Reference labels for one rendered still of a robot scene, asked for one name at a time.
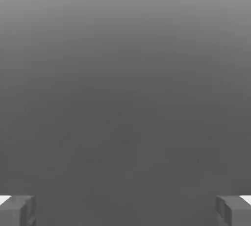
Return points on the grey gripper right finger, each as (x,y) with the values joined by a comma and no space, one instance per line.
(238,213)

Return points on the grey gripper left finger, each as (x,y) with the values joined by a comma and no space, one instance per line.
(13,213)

